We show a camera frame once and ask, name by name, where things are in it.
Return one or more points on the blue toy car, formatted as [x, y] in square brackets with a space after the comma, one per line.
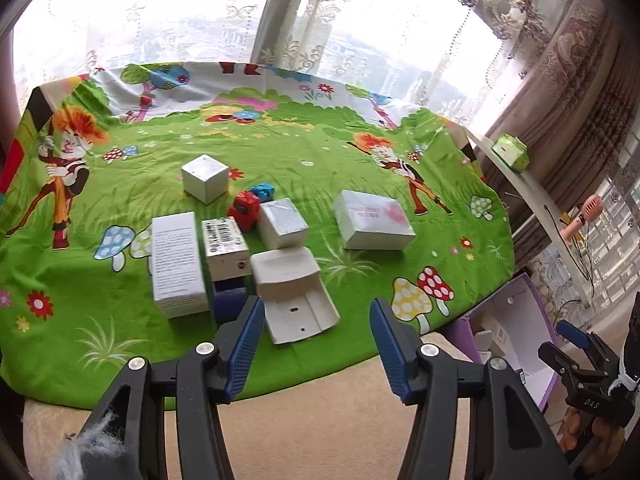
[263, 191]

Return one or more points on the green cartoon printed blanket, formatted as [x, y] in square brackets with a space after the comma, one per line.
[325, 170]

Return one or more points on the pink handheld fan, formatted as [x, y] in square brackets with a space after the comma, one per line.
[590, 205]

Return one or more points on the white box with black dot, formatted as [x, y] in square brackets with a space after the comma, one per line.
[225, 250]

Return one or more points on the purple cardboard box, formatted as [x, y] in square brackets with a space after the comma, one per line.
[520, 310]

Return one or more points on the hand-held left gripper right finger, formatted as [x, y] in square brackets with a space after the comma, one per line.
[395, 355]

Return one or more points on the person's right hand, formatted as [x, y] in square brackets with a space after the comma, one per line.
[572, 430]

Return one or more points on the beige upholstered cushion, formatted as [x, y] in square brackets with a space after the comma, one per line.
[310, 435]

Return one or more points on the white lace curtain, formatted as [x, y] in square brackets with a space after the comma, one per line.
[150, 20]

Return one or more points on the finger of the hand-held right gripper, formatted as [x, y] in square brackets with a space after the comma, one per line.
[555, 355]
[572, 332]

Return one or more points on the red toy car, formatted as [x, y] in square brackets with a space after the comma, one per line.
[245, 207]

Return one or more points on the white box with pink print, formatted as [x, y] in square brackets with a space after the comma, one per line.
[372, 220]

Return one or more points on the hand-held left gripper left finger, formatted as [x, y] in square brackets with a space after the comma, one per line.
[247, 350]

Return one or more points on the white window ledge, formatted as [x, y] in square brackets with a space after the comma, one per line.
[540, 200]

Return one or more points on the dark blue box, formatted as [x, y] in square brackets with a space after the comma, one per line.
[227, 300]

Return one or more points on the patterned brown curtain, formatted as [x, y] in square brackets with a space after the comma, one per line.
[575, 100]

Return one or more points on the small silver-white cube box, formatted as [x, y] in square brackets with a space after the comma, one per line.
[205, 175]
[282, 222]

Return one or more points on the tall white text-printed box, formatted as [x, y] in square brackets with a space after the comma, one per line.
[177, 265]

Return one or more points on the green tissue pack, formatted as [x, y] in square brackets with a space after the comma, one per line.
[510, 150]

